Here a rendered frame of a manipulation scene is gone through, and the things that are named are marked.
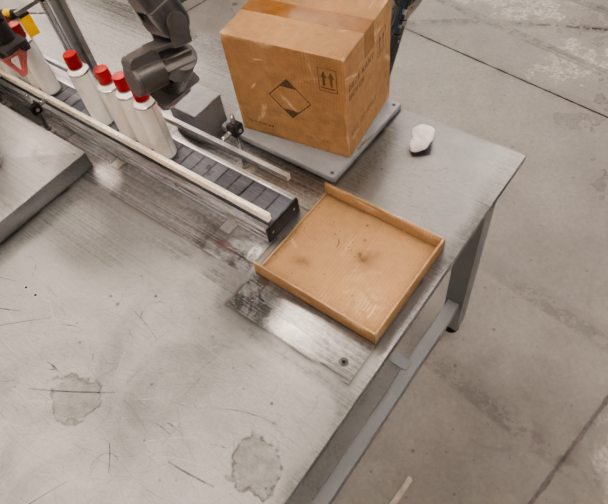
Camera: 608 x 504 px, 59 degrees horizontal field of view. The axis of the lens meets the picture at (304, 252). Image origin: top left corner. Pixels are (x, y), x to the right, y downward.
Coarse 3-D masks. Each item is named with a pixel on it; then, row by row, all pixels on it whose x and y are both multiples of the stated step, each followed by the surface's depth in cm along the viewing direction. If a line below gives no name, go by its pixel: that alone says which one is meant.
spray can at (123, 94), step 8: (120, 72) 117; (120, 80) 116; (120, 88) 118; (128, 88) 119; (120, 96) 119; (128, 96) 119; (120, 104) 121; (128, 104) 120; (128, 112) 122; (128, 120) 125; (136, 120) 124; (136, 128) 126; (136, 136) 129; (144, 136) 128; (144, 144) 130
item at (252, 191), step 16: (64, 96) 149; (64, 112) 145; (112, 128) 139; (176, 144) 132; (176, 160) 129; (192, 160) 129; (208, 160) 128; (208, 176) 125; (224, 176) 124; (240, 176) 124; (208, 192) 122; (240, 192) 121; (256, 192) 120; (272, 192) 120; (240, 208) 118; (272, 208) 117; (272, 224) 115
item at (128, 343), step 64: (0, 0) 195; (64, 128) 149; (384, 128) 135; (448, 128) 132; (64, 192) 134; (128, 192) 132; (320, 192) 125; (384, 192) 123; (448, 192) 121; (0, 256) 125; (64, 256) 123; (128, 256) 120; (192, 256) 118; (256, 256) 116; (448, 256) 111; (0, 320) 114; (64, 320) 113; (128, 320) 111; (192, 320) 109; (256, 320) 107; (320, 320) 106; (0, 384) 106; (64, 384) 104; (128, 384) 103; (192, 384) 101; (256, 384) 100; (320, 384) 98; (0, 448) 98; (64, 448) 97; (128, 448) 96; (192, 448) 94; (256, 448) 93; (320, 448) 92
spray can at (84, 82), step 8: (64, 56) 124; (72, 56) 123; (72, 64) 125; (80, 64) 126; (72, 72) 126; (80, 72) 126; (88, 72) 128; (72, 80) 128; (80, 80) 127; (88, 80) 128; (80, 88) 129; (88, 88) 129; (96, 88) 131; (80, 96) 132; (88, 96) 131; (96, 96) 132; (88, 104) 133; (96, 104) 133; (104, 104) 135; (96, 112) 135; (104, 112) 136; (104, 120) 137; (112, 120) 139
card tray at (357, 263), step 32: (320, 224) 119; (352, 224) 118; (384, 224) 117; (288, 256) 115; (320, 256) 114; (352, 256) 113; (384, 256) 112; (416, 256) 111; (288, 288) 109; (320, 288) 109; (352, 288) 109; (384, 288) 108; (352, 320) 101; (384, 320) 100
